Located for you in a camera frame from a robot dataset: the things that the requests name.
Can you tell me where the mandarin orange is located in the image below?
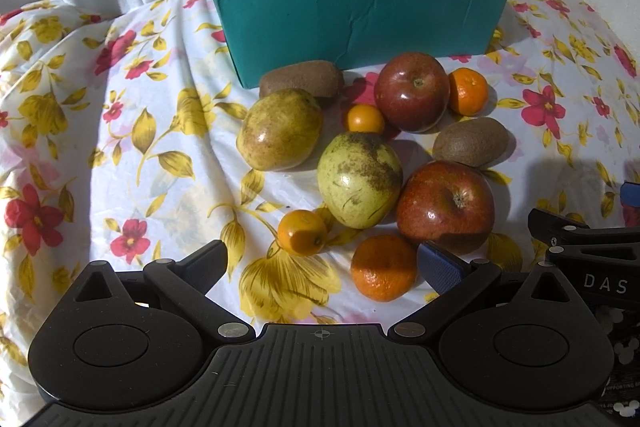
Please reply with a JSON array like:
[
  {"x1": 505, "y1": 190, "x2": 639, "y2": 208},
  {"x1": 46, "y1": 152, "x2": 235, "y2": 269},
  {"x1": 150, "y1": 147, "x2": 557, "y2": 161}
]
[
  {"x1": 350, "y1": 234, "x2": 418, "y2": 303},
  {"x1": 448, "y1": 67, "x2": 489, "y2": 116}
]

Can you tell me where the red apple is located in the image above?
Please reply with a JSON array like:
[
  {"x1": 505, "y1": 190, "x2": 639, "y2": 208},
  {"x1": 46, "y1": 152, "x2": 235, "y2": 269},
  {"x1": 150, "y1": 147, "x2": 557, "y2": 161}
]
[
  {"x1": 395, "y1": 160, "x2": 496, "y2": 255},
  {"x1": 374, "y1": 52, "x2": 450, "y2": 133}
]

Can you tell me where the brown kiwi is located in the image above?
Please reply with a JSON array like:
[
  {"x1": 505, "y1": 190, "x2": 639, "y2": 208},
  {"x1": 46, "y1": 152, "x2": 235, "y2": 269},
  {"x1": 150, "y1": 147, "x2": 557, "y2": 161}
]
[
  {"x1": 259, "y1": 60, "x2": 344, "y2": 100},
  {"x1": 432, "y1": 117, "x2": 510, "y2": 168}
]

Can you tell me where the small orange fruit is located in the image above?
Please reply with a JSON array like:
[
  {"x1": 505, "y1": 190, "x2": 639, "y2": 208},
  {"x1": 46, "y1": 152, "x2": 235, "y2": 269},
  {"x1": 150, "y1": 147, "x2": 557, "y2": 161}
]
[
  {"x1": 346, "y1": 104, "x2": 386, "y2": 134},
  {"x1": 278, "y1": 209, "x2": 328, "y2": 257}
]

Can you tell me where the green pear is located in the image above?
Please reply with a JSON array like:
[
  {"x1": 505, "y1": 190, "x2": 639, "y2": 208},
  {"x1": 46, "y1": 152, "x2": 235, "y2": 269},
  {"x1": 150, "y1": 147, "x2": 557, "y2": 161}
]
[
  {"x1": 317, "y1": 131, "x2": 404, "y2": 230},
  {"x1": 236, "y1": 88, "x2": 323, "y2": 171}
]

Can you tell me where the floral bed sheet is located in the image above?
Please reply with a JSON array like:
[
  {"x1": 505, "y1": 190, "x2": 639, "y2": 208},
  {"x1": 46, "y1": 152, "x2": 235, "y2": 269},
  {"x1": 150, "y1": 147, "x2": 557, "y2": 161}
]
[{"x1": 1, "y1": 0, "x2": 639, "y2": 426}]

